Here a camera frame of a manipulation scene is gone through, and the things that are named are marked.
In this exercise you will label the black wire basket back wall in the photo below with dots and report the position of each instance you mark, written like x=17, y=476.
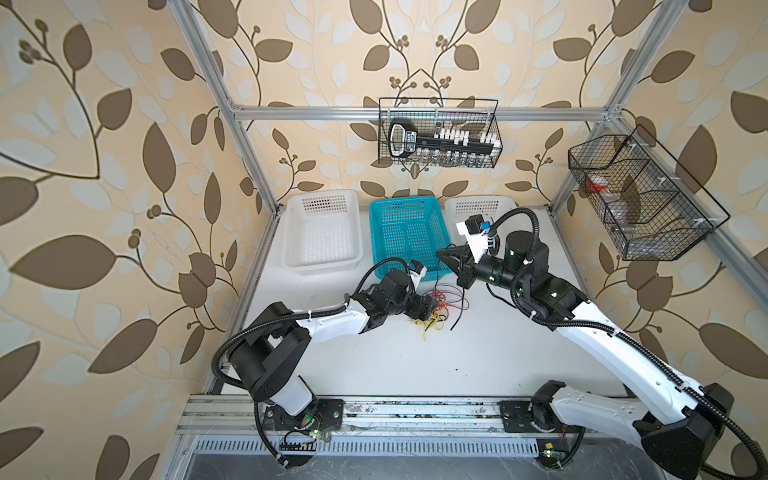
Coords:
x=473, y=114

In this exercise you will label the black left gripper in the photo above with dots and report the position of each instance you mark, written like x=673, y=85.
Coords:
x=428, y=309

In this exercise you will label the red object in basket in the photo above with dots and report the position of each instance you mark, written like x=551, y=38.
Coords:
x=596, y=184

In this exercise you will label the black wire basket wall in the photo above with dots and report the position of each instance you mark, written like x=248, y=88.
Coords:
x=473, y=114
x=655, y=208

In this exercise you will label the white plastic basket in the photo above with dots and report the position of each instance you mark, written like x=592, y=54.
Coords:
x=323, y=233
x=491, y=207

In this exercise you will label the white plastic basket right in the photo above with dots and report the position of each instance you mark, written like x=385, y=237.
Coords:
x=491, y=207

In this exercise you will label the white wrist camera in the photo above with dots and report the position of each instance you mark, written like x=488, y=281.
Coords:
x=476, y=230
x=417, y=272

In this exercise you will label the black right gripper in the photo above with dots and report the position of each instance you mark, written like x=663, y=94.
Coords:
x=463, y=264

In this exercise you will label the white plastic basket left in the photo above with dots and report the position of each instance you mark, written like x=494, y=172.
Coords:
x=323, y=233

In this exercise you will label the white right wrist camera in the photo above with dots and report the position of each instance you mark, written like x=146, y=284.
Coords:
x=476, y=230

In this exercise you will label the black tool in basket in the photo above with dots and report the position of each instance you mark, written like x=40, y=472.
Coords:
x=403, y=140

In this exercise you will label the metal base rail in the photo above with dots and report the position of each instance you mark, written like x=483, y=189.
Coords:
x=370, y=426

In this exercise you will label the black wire basket right wall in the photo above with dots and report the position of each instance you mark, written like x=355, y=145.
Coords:
x=655, y=208

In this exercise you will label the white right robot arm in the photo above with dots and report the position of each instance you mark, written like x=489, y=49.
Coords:
x=673, y=418

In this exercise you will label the teal plastic basket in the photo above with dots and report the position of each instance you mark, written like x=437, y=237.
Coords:
x=410, y=228

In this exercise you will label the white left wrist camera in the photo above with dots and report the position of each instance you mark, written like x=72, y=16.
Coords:
x=417, y=272

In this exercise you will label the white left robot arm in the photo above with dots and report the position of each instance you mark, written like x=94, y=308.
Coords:
x=262, y=358

